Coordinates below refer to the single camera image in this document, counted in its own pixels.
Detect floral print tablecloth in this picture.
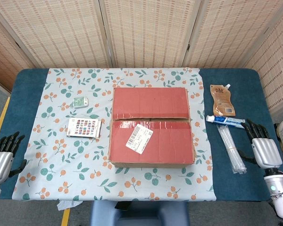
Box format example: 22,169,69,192
11,67,217,202

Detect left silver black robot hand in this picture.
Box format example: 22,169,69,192
0,131,28,185

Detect colourful picture card pack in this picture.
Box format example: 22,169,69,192
66,117,102,139

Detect brown spout pouch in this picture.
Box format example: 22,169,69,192
209,83,236,117

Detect blue plush table cover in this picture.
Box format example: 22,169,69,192
0,67,283,203

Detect blue white toothpaste tube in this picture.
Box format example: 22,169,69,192
206,114,247,129

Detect clear straws bundle in bag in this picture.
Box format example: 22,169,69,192
216,124,248,175

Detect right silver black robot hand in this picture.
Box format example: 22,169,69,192
237,119,283,175

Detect woven bamboo screen panel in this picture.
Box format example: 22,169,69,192
241,9,283,113
0,0,113,69
183,0,283,69
0,10,38,92
99,0,202,69

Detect small green card pack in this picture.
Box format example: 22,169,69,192
73,96,89,108

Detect brown cardboard box red tape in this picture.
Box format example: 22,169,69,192
108,87,197,169

